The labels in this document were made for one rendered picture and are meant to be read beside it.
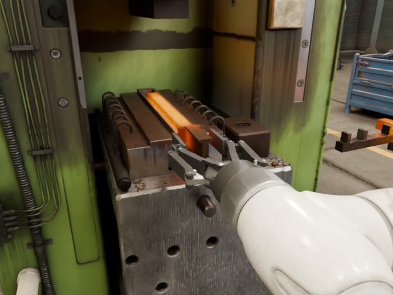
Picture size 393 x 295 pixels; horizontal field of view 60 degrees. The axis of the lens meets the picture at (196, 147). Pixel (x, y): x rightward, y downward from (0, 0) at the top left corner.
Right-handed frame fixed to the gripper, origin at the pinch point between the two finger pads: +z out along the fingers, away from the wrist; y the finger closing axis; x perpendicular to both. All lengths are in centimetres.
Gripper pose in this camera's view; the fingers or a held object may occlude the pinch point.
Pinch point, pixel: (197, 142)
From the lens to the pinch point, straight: 63.7
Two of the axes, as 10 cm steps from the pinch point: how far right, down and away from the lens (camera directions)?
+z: -3.4, -3.6, 8.7
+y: 9.4, -1.3, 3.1
